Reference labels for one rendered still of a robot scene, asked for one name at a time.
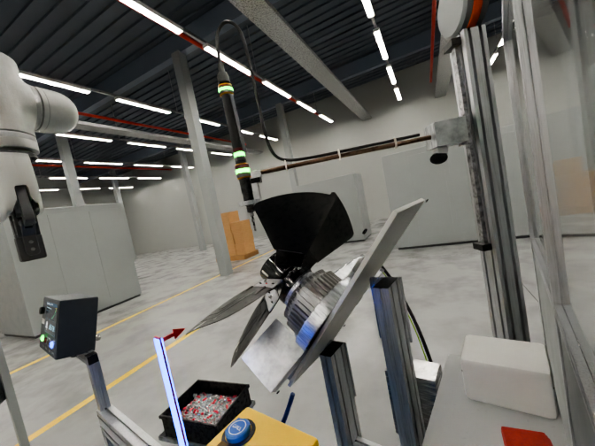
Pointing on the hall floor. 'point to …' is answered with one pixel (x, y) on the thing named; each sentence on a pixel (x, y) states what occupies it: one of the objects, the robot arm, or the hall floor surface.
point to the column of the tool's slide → (492, 190)
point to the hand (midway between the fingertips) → (31, 248)
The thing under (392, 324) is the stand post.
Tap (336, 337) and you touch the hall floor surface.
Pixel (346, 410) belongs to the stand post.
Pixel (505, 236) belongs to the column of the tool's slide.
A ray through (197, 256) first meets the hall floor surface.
